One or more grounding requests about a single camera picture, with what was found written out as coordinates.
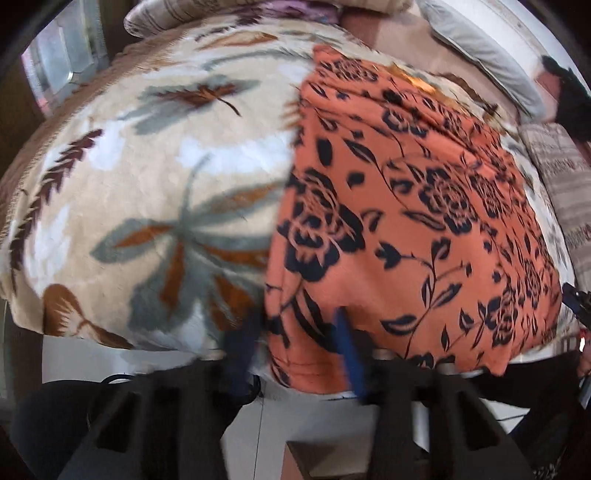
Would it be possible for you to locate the leaf print beige blanket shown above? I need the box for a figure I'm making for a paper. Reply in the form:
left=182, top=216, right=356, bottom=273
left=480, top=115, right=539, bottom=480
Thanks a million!
left=0, top=21, right=578, bottom=365

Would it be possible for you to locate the metal framed glass window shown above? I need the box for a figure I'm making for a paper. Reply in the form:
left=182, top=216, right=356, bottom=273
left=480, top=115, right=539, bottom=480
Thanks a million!
left=21, top=0, right=110, bottom=117

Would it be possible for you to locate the grey pillow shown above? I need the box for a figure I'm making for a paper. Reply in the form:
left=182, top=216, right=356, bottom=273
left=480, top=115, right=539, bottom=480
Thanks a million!
left=418, top=0, right=549, bottom=120

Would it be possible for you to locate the pink quilted bed sheet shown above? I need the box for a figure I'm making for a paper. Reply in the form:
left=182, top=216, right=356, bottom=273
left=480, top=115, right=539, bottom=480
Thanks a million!
left=341, top=9, right=525, bottom=123

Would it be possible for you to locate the short striped floral pillow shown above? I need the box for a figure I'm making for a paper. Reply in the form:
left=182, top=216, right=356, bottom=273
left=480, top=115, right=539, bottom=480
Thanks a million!
left=519, top=122, right=591, bottom=278

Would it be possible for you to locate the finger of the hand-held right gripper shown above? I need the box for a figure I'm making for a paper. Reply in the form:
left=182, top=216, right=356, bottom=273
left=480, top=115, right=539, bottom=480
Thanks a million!
left=561, top=282, right=591, bottom=328

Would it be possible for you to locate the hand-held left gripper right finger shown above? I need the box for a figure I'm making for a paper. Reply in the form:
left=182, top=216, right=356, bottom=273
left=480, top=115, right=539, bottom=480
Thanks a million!
left=332, top=307, right=534, bottom=480

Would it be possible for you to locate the purple cloth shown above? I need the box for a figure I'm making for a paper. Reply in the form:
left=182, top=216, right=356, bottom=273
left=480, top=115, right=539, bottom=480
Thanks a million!
left=272, top=0, right=343, bottom=25

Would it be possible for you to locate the long striped floral pillow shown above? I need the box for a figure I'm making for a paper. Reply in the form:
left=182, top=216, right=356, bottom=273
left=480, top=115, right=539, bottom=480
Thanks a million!
left=124, top=0, right=345, bottom=38

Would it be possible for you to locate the black cloth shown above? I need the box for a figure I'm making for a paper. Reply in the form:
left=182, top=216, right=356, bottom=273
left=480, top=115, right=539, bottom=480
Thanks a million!
left=540, top=55, right=591, bottom=145

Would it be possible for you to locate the orange black floral garment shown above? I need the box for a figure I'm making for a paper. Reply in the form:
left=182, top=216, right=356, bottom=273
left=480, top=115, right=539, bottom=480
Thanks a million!
left=264, top=44, right=565, bottom=393

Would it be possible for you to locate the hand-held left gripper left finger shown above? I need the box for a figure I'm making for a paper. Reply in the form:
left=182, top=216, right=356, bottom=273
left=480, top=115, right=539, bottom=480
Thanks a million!
left=58, top=302, right=266, bottom=480

